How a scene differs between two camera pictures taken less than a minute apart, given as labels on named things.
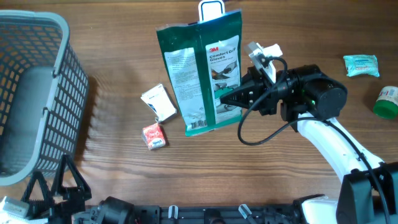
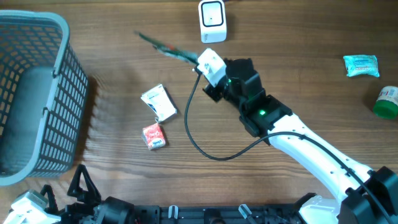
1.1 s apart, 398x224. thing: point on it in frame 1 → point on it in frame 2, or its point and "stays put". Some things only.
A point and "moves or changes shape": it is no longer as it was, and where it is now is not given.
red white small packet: [153, 136] stays put
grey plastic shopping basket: [44, 88] stays put
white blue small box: [158, 99] stays put
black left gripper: [76, 196] → [72, 211]
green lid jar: [386, 105] stays put
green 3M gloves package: [201, 60] moves or changes shape
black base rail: [214, 214] stays put
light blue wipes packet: [361, 64] stays put
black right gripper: [254, 83] → [212, 92]
